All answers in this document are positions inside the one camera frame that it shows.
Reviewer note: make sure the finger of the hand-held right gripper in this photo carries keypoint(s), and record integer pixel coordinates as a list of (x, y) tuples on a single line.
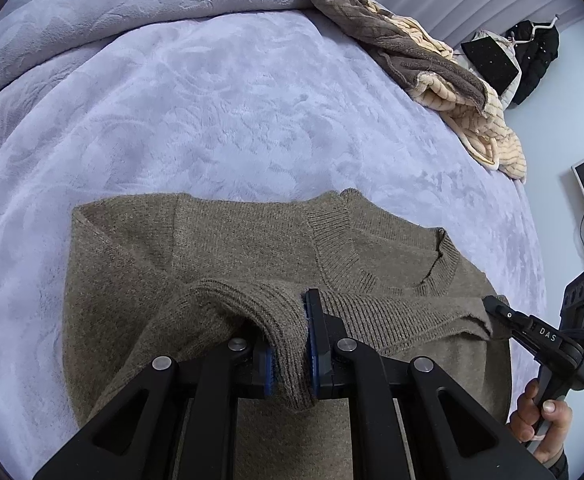
[(504, 312)]

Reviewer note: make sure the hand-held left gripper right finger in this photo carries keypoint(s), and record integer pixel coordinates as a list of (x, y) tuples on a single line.
[(322, 360)]

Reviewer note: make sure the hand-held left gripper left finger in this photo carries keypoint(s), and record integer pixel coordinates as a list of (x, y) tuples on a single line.
[(212, 400)]

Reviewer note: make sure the brown knit sweater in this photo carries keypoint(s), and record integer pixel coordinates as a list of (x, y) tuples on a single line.
[(172, 260)]

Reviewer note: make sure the person's right forearm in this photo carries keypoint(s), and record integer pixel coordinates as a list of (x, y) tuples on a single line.
[(560, 467)]

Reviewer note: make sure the white clothes hanger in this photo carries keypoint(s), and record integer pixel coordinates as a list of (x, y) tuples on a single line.
[(534, 27)]

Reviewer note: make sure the person's right hand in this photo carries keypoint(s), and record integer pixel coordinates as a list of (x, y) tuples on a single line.
[(554, 430)]

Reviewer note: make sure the cream striped garment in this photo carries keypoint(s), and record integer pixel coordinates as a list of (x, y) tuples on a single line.
[(496, 130)]

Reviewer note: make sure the pale grey garment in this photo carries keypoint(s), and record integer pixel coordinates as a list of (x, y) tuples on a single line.
[(511, 95)]

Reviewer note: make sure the black glitter cloth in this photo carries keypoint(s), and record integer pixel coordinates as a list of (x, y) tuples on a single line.
[(491, 65)]

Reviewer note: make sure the black puffer jacket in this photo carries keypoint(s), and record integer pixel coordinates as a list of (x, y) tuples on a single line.
[(536, 65)]

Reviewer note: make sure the lavender embossed bed cover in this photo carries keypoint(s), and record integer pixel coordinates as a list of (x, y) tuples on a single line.
[(222, 110)]

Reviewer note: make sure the brown fleece garment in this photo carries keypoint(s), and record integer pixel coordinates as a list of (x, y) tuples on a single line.
[(371, 25)]

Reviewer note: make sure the lavender plush comforter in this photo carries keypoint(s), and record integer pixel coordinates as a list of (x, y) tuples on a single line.
[(122, 10)]

